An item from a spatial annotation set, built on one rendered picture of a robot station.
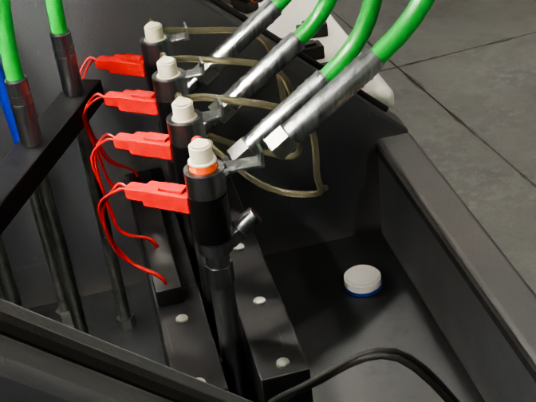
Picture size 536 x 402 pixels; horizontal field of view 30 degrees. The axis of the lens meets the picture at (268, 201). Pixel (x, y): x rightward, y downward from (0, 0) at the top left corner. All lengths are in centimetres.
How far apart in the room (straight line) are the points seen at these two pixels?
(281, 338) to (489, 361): 21
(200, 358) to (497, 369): 26
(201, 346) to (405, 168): 34
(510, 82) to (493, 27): 44
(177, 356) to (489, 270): 28
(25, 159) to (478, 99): 250
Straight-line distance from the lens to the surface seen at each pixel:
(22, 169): 81
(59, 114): 88
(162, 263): 85
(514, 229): 261
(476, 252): 91
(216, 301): 75
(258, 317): 80
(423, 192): 99
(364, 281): 105
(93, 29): 97
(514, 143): 298
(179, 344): 79
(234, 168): 69
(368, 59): 68
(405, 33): 68
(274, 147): 68
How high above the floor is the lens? 148
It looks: 32 degrees down
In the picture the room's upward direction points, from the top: 7 degrees counter-clockwise
